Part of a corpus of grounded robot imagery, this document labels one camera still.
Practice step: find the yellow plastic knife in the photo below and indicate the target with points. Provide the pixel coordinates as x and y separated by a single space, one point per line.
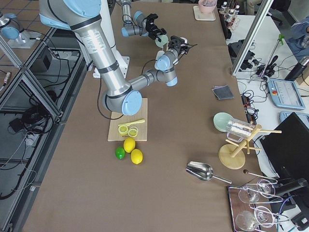
132 123

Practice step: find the wooden mug tree stand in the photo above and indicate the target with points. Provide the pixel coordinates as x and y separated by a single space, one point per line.
232 156

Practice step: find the grey folded cloth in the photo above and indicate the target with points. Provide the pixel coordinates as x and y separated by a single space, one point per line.
223 92

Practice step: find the pink bowl with ice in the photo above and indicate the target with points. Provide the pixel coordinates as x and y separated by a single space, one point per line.
207 6

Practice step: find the green plastic cup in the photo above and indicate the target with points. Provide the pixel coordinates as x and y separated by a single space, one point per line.
161 40

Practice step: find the lemon slice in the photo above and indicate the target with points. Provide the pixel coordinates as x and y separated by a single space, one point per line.
123 130
133 131

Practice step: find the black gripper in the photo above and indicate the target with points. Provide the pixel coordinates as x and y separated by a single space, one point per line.
149 25
175 44

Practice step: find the beverage bottle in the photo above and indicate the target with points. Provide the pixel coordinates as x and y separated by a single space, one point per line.
224 7

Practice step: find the beige plastic tray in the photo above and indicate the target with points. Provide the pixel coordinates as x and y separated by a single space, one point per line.
199 16

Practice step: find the glass pitcher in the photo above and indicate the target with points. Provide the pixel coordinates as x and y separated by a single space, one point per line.
238 130

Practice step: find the whole yellow lemon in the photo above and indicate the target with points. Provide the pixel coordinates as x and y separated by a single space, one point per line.
136 156
129 144

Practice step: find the green bowl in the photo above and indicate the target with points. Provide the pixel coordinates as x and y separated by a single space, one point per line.
220 121

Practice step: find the wine glass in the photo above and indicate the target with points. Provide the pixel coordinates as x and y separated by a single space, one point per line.
260 192
255 221

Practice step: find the black monitor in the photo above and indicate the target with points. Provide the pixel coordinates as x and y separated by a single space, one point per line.
288 151

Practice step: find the green lime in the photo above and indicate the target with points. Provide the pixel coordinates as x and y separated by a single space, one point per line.
120 152

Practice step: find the metal scoop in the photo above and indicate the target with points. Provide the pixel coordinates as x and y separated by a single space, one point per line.
203 171

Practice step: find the wooden cutting board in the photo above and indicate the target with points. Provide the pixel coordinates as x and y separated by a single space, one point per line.
139 130

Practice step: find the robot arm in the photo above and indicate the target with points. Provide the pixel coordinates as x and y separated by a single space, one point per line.
83 18
141 25

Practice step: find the aluminium frame post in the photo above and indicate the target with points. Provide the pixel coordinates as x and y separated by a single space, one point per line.
253 30

